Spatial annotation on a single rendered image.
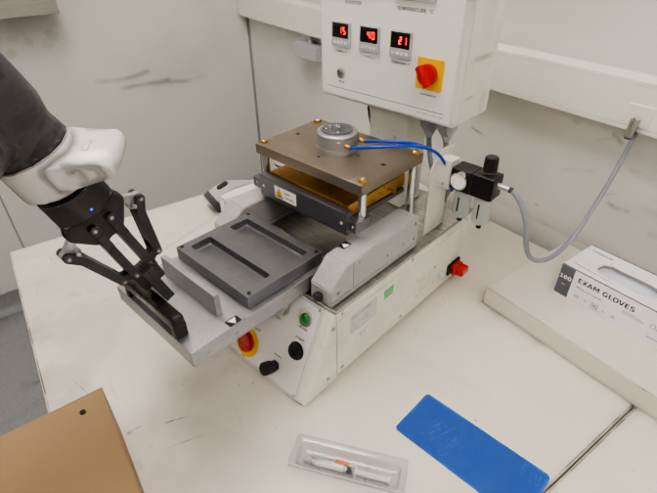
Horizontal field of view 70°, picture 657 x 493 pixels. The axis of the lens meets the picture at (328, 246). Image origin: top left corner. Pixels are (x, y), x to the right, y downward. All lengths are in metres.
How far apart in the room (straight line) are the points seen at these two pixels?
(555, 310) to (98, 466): 0.87
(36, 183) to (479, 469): 0.73
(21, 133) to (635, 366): 1.00
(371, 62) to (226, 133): 1.60
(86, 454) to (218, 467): 0.20
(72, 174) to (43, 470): 0.41
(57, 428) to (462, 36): 0.87
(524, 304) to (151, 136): 1.82
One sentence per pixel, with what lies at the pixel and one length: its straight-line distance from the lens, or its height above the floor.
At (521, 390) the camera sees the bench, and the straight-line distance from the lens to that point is 0.97.
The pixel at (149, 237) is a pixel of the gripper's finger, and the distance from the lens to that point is 0.69.
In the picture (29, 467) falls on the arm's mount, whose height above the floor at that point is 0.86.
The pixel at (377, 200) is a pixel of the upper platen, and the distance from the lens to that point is 0.89.
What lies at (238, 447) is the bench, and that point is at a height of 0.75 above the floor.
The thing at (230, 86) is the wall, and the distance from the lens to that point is 2.45.
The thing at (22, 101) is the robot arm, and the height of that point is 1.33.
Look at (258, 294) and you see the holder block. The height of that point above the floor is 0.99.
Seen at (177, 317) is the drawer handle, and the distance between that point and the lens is 0.70.
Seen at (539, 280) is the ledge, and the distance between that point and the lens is 1.16.
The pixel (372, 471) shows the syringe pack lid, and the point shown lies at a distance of 0.80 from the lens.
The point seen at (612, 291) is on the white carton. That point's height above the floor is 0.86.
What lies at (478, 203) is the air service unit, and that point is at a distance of 0.92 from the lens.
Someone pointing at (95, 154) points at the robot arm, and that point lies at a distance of 0.57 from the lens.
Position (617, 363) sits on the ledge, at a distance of 1.03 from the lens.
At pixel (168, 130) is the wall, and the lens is 2.39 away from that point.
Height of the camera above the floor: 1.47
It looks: 35 degrees down
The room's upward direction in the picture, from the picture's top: 1 degrees counter-clockwise
